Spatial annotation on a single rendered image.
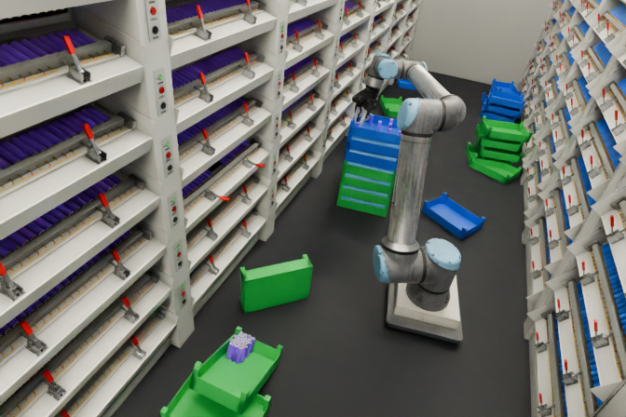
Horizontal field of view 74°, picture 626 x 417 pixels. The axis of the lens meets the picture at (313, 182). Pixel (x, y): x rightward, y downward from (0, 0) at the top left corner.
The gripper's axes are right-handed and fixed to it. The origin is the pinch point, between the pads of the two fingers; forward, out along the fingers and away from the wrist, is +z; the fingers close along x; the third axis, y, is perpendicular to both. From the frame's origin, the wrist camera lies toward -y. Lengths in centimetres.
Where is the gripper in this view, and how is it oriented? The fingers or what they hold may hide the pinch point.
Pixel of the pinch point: (358, 122)
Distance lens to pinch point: 223.5
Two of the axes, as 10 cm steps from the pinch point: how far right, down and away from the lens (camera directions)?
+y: 6.5, -1.1, 7.5
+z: -2.8, 8.9, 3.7
